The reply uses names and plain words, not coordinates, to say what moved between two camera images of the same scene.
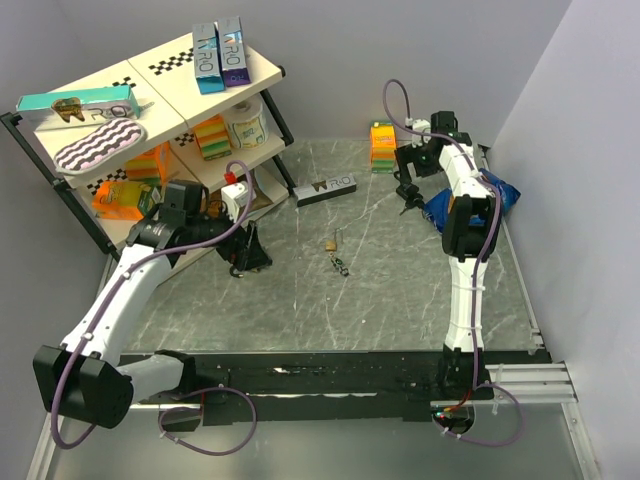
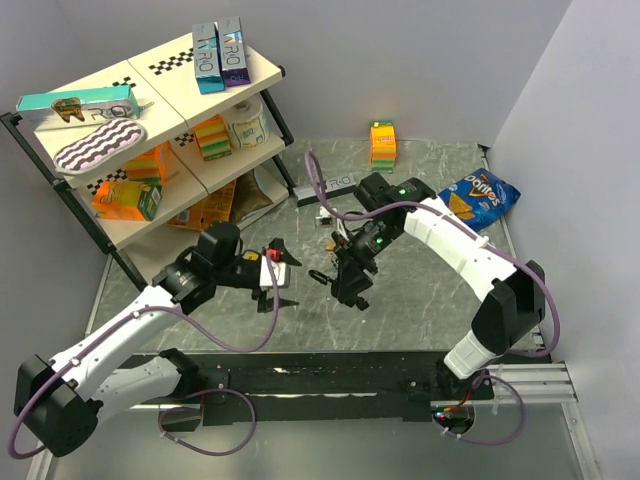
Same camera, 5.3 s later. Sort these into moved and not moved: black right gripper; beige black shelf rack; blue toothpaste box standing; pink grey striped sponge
Moved: black right gripper
Not moved: pink grey striped sponge; blue toothpaste box standing; beige black shelf rack
